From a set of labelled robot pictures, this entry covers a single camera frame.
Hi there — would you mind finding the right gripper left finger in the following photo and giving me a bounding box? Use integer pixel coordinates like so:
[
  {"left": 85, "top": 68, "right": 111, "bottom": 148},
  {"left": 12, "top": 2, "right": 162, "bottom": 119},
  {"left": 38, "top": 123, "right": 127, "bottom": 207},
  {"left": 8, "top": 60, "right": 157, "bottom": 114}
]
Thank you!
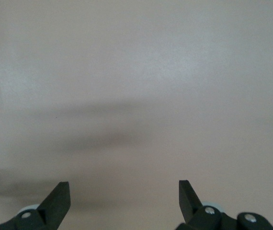
[{"left": 0, "top": 181, "right": 70, "bottom": 230}]

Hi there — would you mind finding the brown table mat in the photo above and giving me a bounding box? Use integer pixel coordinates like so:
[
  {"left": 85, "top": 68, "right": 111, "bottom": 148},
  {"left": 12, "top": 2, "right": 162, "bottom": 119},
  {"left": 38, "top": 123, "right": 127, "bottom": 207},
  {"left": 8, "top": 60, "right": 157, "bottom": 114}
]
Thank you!
[{"left": 0, "top": 0, "right": 273, "bottom": 230}]

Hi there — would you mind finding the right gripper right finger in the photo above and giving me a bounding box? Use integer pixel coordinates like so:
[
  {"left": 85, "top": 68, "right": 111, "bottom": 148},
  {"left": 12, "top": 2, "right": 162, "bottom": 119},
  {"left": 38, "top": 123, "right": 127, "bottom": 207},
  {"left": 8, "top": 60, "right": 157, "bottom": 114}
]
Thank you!
[{"left": 176, "top": 179, "right": 273, "bottom": 230}]

